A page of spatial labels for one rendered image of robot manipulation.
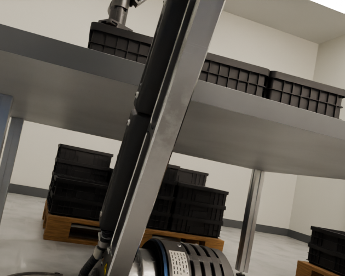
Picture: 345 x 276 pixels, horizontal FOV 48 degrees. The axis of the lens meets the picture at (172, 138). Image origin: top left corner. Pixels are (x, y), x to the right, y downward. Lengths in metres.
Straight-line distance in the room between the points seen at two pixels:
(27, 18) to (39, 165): 1.65
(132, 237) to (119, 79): 0.27
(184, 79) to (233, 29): 5.04
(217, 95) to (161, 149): 0.27
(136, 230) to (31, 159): 4.15
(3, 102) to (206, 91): 0.68
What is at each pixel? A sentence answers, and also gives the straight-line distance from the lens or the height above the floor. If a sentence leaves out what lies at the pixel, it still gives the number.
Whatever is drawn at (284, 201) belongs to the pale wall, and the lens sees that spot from 5.70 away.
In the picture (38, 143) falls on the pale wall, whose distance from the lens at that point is 4.64.
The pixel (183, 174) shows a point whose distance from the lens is 3.16.
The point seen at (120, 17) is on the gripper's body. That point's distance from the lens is 1.32.
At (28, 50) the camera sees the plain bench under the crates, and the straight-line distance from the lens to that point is 0.66.
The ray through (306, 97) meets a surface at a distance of 1.41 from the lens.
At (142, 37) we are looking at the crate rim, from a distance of 1.24.
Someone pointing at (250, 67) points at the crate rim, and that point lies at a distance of 1.33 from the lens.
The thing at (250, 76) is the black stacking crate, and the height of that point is 0.89.
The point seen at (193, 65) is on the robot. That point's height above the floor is 0.65.
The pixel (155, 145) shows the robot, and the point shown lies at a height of 0.56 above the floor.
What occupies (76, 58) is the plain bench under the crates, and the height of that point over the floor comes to 0.68.
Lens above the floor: 0.53
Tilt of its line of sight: 5 degrees up
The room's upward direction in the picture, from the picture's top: 11 degrees clockwise
